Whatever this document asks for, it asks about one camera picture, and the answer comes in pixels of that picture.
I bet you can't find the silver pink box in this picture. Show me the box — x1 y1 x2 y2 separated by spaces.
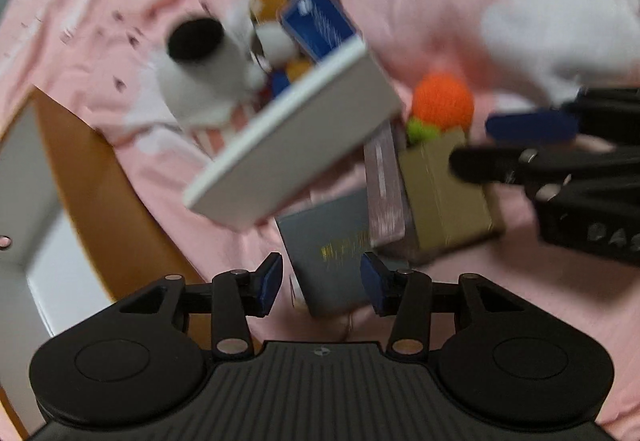
362 121 410 248

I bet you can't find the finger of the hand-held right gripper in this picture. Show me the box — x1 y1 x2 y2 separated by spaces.
485 88 640 143
449 145 640 200

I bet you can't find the orange crochet ball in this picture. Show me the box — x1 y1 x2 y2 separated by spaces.
406 71 475 146

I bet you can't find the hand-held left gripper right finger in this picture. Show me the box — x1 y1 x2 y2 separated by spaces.
361 252 526 358

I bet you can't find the orange storage box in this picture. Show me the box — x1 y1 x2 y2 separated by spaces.
0 85 213 441

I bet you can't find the white panda plush toy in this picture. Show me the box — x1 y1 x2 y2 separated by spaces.
154 15 267 157

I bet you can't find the grey blue booklet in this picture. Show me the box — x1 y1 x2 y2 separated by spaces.
276 186 382 318

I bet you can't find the white rectangular box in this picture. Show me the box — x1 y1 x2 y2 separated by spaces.
184 40 404 230

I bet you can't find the olive cardboard box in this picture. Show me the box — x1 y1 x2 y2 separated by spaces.
397 128 507 253

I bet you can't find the blue card box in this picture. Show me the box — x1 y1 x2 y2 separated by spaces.
277 0 362 63

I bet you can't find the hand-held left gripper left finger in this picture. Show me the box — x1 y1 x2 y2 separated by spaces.
117 252 284 358

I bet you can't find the orange white plush toy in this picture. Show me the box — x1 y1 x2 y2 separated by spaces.
249 0 315 97

